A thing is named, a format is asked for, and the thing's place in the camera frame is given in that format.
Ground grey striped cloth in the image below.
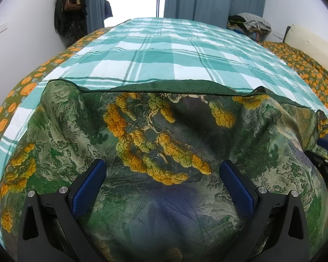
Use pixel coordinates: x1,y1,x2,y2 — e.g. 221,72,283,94
236,12,272,31

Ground wide blue curtain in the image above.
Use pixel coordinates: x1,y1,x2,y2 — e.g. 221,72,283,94
163,0,268,28

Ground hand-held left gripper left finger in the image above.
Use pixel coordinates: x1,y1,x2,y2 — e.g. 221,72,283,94
16,158,107,262

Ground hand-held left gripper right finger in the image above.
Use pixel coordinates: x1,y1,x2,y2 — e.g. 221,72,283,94
219,160,310,262

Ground teal plaid bed sheet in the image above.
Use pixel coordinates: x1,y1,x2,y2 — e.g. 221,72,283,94
0,17,328,241

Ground narrow blue curtain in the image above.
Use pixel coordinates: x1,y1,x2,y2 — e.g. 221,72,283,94
86,0,106,34

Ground pile of folded clothes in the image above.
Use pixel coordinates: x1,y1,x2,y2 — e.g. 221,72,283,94
227,12,272,43

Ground dark hanging clothes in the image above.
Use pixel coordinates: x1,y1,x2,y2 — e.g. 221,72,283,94
54,0,88,50

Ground orange floral quilt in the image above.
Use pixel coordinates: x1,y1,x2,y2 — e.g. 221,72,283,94
0,27,328,159

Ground cream padded headboard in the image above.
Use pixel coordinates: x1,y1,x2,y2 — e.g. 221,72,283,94
283,24,328,74

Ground green landscape print jacket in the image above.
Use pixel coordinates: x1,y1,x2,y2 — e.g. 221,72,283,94
0,79,328,262

